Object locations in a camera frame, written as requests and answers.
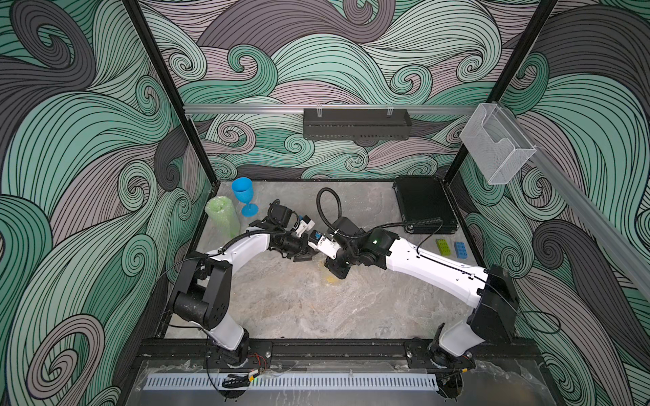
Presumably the black frame post left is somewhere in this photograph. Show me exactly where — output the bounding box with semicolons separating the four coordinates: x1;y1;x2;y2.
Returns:
123;0;220;186

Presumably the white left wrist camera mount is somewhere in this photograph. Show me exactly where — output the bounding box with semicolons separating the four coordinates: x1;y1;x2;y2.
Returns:
296;216;315;237

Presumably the black frame post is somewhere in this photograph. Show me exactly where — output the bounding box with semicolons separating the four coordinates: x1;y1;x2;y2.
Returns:
123;0;220;186
443;1;557;185

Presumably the green plastic wine glass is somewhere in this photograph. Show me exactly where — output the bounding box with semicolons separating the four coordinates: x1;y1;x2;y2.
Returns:
205;196;242;242

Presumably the black frame post right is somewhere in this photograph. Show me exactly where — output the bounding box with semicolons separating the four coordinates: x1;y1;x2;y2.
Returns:
443;1;557;185

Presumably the blue plastic wine glass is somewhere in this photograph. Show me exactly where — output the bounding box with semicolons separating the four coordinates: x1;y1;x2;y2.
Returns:
231;178;258;218

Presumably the black wall tray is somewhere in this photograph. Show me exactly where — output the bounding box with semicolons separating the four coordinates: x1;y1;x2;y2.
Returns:
303;108;413;144

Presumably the black hard case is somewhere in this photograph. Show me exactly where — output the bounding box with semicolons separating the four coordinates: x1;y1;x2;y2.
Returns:
394;176;459;235

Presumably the clear acrylic wall box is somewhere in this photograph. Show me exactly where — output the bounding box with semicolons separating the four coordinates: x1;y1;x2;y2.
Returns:
460;103;537;185

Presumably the blue toy brick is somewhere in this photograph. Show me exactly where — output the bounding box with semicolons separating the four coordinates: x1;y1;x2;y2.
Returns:
454;241;468;259

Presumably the clear bubble wrap sheet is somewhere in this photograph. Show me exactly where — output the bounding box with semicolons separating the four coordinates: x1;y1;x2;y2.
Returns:
204;195;243;244

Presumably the white slotted cable duct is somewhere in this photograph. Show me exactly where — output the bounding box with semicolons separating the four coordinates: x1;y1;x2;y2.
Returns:
142;372;438;392

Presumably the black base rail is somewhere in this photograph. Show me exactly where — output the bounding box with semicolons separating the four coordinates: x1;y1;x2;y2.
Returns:
136;338;541;370

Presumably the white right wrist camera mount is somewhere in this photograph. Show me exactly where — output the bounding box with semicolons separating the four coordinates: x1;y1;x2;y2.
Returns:
308;231;340;259

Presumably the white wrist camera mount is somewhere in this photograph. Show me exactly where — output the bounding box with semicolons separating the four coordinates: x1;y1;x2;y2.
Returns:
296;216;315;237
308;231;340;259

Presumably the green toy brick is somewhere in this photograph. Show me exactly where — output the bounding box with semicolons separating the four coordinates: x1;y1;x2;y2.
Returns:
436;239;451;256

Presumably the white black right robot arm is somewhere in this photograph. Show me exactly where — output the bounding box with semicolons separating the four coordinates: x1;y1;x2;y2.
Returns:
308;218;520;370

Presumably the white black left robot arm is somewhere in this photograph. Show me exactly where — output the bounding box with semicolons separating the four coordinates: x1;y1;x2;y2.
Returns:
167;200;316;365

